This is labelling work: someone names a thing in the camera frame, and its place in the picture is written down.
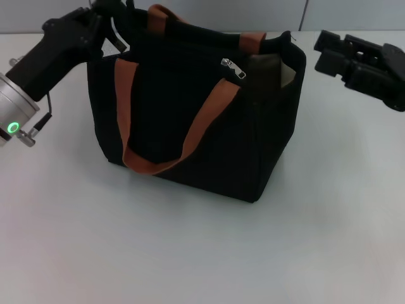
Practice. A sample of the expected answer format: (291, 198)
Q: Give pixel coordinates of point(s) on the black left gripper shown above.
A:
(57, 54)

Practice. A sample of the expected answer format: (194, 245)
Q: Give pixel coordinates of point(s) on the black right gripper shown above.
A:
(397, 79)

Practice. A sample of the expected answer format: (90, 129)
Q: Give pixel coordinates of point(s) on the silver zipper pull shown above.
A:
(233, 67)

